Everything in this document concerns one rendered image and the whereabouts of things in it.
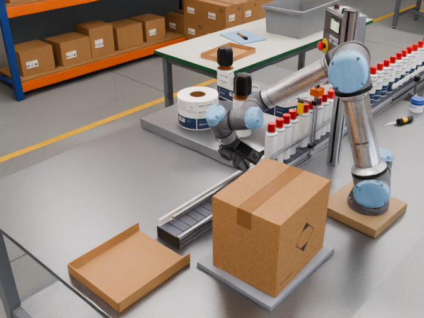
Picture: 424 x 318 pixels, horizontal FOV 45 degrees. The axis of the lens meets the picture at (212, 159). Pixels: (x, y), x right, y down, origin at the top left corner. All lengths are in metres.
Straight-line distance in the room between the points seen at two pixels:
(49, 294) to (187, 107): 1.10
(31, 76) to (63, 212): 3.56
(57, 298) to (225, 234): 1.22
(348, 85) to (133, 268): 0.89
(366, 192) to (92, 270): 0.93
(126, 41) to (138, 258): 4.56
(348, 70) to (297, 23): 2.59
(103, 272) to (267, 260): 0.55
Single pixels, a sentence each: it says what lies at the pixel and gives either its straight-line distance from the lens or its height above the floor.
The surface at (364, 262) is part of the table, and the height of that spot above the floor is 0.83.
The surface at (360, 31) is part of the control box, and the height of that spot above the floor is 1.42.
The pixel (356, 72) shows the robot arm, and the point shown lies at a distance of 1.58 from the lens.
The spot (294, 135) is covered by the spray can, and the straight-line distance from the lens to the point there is 2.20.
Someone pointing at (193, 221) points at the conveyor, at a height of 0.88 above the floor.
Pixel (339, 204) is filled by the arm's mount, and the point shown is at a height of 0.87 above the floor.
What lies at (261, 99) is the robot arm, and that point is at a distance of 1.83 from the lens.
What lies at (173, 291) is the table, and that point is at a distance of 1.64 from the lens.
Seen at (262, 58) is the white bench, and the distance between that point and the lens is 3.70.
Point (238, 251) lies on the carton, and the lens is 1.57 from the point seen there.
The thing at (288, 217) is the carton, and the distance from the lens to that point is 1.45.
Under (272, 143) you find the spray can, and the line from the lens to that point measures 2.07.
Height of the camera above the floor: 1.96
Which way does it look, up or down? 29 degrees down
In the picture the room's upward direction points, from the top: 1 degrees counter-clockwise
